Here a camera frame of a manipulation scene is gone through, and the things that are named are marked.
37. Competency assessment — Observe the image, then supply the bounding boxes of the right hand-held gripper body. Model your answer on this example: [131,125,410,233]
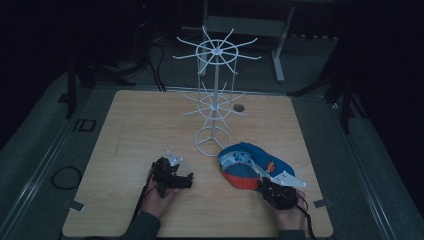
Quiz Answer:
[261,170,308,211]

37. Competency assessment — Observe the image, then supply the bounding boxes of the black rectangular floor bracket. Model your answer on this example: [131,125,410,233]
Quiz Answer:
[73,118,97,132]

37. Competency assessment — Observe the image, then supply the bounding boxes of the black tripod stand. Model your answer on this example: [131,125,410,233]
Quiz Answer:
[288,74,366,135]
[63,54,136,120]

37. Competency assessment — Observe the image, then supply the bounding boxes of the left hand-held gripper black cable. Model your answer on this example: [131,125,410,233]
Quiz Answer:
[130,162,158,225]

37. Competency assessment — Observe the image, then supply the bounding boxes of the grey tape piece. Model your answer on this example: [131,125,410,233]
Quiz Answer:
[67,199,86,213]
[312,198,334,209]

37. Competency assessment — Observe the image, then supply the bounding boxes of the person's left hand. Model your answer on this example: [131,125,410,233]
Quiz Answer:
[141,178,181,220]

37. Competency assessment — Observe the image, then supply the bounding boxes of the person's right hand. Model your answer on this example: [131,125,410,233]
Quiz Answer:
[273,189,308,232]

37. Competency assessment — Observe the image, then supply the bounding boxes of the blue and orange cap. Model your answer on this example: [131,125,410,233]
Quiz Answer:
[218,142,296,193]

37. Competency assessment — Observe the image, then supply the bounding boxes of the white wire display rack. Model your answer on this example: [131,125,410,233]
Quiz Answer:
[172,25,263,158]

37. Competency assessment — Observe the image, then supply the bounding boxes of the hand-held gripper black cable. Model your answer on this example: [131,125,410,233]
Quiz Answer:
[130,162,158,225]
[295,194,318,240]

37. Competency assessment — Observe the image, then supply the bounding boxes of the right hand-held gripper black cable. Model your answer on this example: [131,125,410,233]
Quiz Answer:
[295,194,318,240]

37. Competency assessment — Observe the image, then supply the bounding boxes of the white metal table frame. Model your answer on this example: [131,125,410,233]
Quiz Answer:
[199,0,338,84]

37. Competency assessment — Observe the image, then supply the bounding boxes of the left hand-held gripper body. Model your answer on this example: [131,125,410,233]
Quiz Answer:
[151,150,184,200]

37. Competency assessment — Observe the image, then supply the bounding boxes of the black floor cables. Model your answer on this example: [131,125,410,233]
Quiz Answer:
[145,39,168,92]

